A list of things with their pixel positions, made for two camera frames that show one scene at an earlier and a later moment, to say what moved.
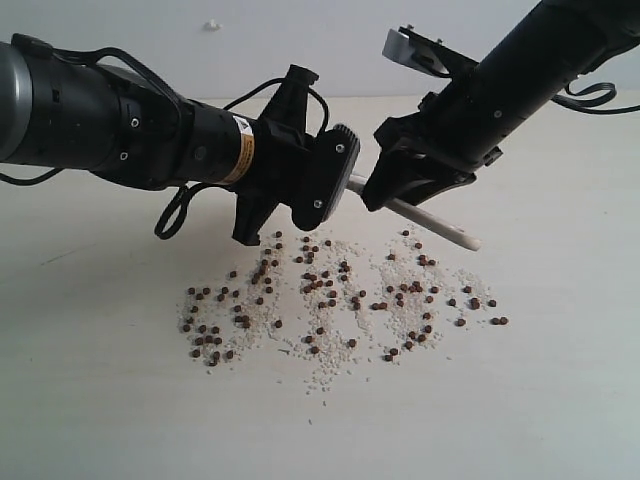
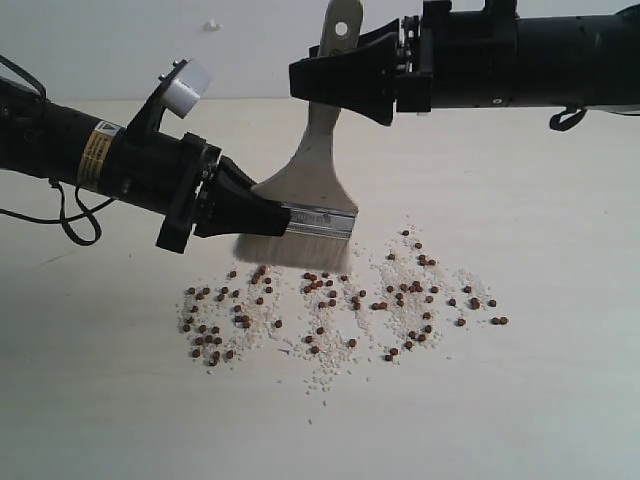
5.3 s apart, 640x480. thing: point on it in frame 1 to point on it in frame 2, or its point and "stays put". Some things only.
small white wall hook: (212, 26) stays put
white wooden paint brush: (423, 218) to (310, 184)
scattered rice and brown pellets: (331, 305) stays put
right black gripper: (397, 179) to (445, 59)
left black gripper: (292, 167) to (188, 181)
